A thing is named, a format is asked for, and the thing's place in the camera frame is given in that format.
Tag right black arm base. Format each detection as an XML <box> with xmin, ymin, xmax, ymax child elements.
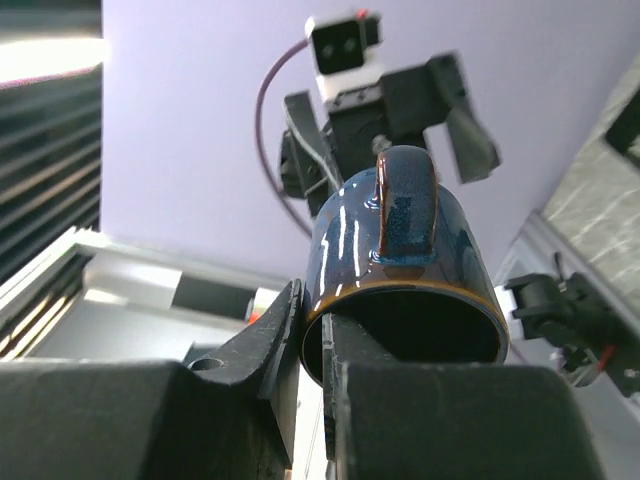
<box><xmin>504</xmin><ymin>252</ymin><xmax>639</xmax><ymax>398</ymax></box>

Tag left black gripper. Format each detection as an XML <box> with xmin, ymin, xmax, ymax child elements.
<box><xmin>279</xmin><ymin>52</ymin><xmax>501</xmax><ymax>210</ymax></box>

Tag aluminium mounting rail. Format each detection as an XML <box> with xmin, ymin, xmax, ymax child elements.
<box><xmin>1</xmin><ymin>228</ymin><xmax>287</xmax><ymax>362</ymax></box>

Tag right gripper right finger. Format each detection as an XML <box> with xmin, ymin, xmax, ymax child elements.
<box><xmin>321</xmin><ymin>313</ymin><xmax>397</xmax><ymax>479</ymax></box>

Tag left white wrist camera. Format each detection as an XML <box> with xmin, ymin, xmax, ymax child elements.
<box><xmin>305</xmin><ymin>8</ymin><xmax>384</xmax><ymax>102</ymax></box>

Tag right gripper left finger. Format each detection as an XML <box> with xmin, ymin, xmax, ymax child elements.
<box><xmin>189</xmin><ymin>279</ymin><xmax>303</xmax><ymax>470</ymax></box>

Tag dark blue glazed mug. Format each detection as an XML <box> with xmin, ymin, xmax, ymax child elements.
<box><xmin>300</xmin><ymin>145</ymin><xmax>509</xmax><ymax>381</ymax></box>

